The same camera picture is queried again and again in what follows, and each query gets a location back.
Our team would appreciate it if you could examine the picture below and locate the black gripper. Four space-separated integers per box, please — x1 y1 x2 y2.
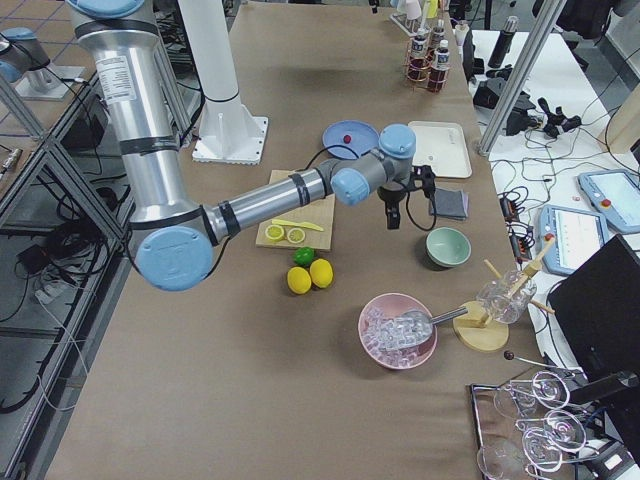
377 183 407 229

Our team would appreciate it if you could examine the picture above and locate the blue plate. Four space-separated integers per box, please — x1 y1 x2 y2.
322 120 379 160

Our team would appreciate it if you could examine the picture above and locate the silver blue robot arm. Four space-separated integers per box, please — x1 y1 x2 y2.
69 1 416 291

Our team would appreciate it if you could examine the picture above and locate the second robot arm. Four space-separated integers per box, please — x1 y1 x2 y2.
1 27 84 101

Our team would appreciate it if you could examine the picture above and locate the grey folded cloth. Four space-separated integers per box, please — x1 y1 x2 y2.
429 188 469 220

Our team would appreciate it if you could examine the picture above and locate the mint green bowl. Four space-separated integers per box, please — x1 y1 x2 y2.
425 227 471 268

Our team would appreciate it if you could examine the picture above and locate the wooden cutting board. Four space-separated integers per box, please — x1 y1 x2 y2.
255 195 335 252

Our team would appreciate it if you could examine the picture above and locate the cream plastic tray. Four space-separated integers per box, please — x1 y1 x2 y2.
408 121 472 179

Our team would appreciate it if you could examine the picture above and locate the yellow lemon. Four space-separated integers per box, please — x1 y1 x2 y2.
286 266 312 295
309 259 334 289

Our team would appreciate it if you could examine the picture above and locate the green lime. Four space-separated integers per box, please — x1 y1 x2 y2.
293 247 315 268

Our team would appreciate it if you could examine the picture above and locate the lemon half slice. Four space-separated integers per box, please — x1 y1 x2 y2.
264 224 286 243
286 227 306 245

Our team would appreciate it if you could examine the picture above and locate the pink bowl with ice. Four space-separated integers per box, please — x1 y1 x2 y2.
358 293 438 370

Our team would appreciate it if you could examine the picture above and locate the metal ice scoop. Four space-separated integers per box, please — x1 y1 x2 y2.
394 306 468 348

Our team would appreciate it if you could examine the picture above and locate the clear glass mug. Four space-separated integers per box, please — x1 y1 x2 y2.
476 270 537 324

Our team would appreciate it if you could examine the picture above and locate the dark sauce bottle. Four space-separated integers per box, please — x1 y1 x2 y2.
430 19 445 50
410 27 428 71
431 40 450 86

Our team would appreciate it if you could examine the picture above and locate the wooden cup tree stand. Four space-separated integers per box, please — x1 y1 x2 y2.
453 240 555 352

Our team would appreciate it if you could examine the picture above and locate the blue teach pendant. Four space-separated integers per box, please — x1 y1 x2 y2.
578 169 639 234
538 205 609 276

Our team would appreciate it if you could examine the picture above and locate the black thermos bottle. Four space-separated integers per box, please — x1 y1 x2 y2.
487 15 519 69

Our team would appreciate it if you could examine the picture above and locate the white cup rack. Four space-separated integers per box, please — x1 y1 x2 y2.
390 0 449 36

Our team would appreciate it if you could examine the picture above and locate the black laptop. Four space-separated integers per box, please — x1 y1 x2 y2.
548 235 639 381

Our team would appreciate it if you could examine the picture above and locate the wine glass rack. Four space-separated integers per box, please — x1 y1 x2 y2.
466 367 636 480

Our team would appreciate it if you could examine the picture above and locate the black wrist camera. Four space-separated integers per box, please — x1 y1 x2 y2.
411 165 436 201

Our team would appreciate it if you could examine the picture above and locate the copper wire bottle rack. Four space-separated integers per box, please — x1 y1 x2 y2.
404 39 450 93

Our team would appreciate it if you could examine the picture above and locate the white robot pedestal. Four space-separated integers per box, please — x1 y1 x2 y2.
178 0 269 165

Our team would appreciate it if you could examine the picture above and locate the aluminium frame post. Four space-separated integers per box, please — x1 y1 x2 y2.
477 0 566 157

